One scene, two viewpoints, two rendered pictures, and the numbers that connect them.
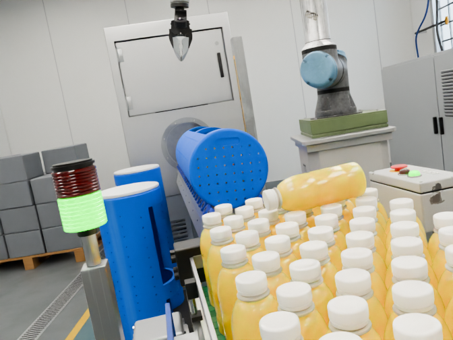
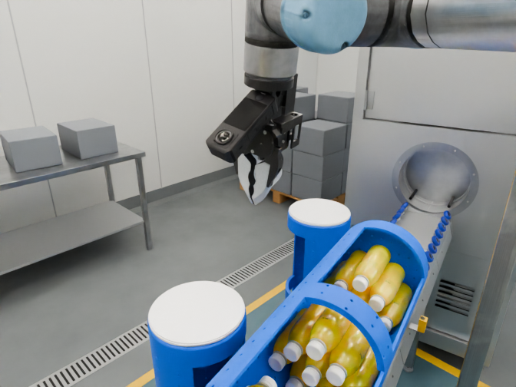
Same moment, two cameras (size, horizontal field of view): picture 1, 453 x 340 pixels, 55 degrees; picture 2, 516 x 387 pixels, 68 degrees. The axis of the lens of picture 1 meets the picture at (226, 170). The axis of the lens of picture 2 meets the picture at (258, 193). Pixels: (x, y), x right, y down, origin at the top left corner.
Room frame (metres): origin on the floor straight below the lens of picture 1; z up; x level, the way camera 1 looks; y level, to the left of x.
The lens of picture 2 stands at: (1.30, -0.29, 1.77)
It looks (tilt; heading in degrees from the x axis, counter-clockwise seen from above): 23 degrees down; 42
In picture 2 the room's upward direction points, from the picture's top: straight up
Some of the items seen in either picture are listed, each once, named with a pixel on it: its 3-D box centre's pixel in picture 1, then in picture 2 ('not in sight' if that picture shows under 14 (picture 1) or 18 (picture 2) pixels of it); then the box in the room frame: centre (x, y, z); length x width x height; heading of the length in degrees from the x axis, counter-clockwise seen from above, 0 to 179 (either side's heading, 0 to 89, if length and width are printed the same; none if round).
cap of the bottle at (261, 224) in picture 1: (258, 225); not in sight; (0.76, -0.04, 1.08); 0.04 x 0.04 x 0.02
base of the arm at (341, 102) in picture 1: (334, 102); not in sight; (1.60, -0.43, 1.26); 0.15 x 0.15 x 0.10
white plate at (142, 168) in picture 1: (136, 169); (319, 211); (2.66, 0.55, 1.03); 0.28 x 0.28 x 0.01
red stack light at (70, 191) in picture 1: (76, 181); not in sight; (0.64, 0.22, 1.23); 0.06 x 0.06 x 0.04
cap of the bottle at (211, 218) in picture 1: (212, 218); not in sight; (0.87, 0.05, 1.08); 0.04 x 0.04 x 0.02
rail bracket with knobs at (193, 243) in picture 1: (193, 263); not in sight; (1.00, 0.12, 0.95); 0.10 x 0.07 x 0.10; 99
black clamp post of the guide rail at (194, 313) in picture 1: (193, 299); not in sight; (0.82, 0.11, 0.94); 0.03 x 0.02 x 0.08; 9
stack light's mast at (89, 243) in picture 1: (83, 213); not in sight; (0.64, 0.22, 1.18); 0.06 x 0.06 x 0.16
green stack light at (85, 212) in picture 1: (82, 210); not in sight; (0.64, 0.22, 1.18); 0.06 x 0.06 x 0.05
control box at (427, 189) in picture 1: (414, 194); not in sight; (0.91, -0.39, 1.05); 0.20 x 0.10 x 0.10; 9
